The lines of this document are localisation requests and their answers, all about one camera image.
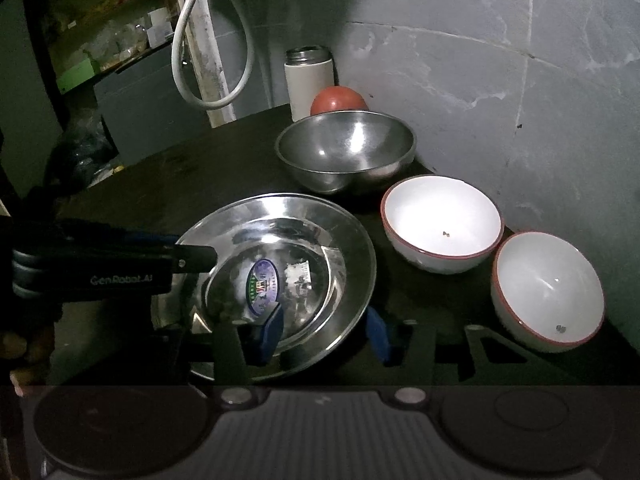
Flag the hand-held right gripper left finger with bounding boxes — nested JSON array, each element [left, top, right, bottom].
[[150, 305, 287, 405]]

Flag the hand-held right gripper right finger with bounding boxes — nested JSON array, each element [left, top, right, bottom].
[[364, 305, 571, 406]]

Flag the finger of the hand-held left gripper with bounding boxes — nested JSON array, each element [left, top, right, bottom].
[[120, 229, 182, 250], [170, 244, 218, 274]]

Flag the plain stainless steel plate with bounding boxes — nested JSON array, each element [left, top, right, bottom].
[[149, 287, 221, 382]]

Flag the white bowl with red rim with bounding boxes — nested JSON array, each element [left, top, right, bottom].
[[381, 175, 504, 275], [491, 231, 606, 354]]

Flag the bowl with red-white interior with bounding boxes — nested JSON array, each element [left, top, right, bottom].
[[274, 111, 417, 196]]

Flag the person's left hand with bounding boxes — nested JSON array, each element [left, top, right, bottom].
[[0, 327, 58, 396]]

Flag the dark plastic bag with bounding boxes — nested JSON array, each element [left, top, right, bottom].
[[52, 110, 123, 188]]

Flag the grey cabinet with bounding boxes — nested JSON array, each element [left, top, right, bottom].
[[93, 42, 213, 167]]

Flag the white pipe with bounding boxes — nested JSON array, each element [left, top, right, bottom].
[[182, 0, 237, 129]]

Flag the red ball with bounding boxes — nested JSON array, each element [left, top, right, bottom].
[[310, 86, 369, 117]]

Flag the cluttered shelf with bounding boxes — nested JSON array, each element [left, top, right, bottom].
[[27, 0, 177, 96]]

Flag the white hose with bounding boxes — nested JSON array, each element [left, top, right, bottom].
[[171, 0, 252, 111]]

